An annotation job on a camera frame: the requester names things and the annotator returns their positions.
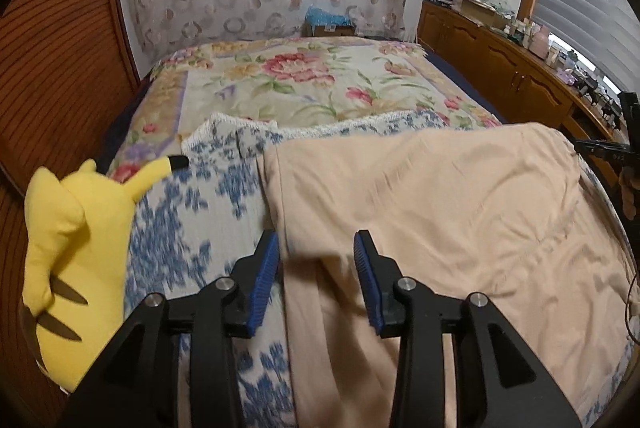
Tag cardboard box on sideboard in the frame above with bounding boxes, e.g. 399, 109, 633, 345
459, 0, 510, 28

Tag grey zebra window blind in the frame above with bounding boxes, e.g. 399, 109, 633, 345
533, 0, 639, 92

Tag pink floral bed cover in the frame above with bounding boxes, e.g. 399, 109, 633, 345
103, 37, 503, 182

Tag peach printed t-shirt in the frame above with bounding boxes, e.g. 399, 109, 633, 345
258, 124, 634, 427

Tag pink jar on sideboard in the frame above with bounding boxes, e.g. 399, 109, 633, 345
528, 25, 550, 61

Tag blue floral white blanket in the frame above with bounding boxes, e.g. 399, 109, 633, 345
121, 108, 637, 428

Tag cardboard box with blue cloth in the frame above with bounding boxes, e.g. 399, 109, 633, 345
300, 6, 356, 37

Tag brown louvered wardrobe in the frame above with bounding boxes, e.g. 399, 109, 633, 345
1, 0, 140, 427

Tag yellow Pikachu plush toy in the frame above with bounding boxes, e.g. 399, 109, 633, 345
21, 155, 189, 392

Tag wooden sideboard cabinet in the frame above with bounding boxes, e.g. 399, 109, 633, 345
416, 0, 622, 189

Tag person right hand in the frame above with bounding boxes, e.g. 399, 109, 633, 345
620, 167, 640, 220

